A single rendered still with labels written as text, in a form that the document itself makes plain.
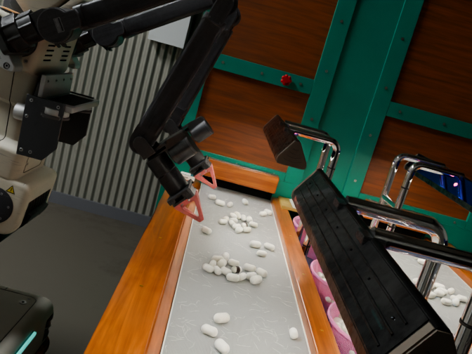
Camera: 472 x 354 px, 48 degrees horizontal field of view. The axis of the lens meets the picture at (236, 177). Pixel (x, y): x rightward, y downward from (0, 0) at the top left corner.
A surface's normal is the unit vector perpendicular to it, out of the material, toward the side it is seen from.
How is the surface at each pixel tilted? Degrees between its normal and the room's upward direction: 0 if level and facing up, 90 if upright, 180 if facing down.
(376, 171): 90
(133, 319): 0
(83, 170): 90
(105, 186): 90
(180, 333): 0
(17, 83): 90
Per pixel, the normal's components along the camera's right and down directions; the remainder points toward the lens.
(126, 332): 0.26, -0.94
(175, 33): -0.03, 0.22
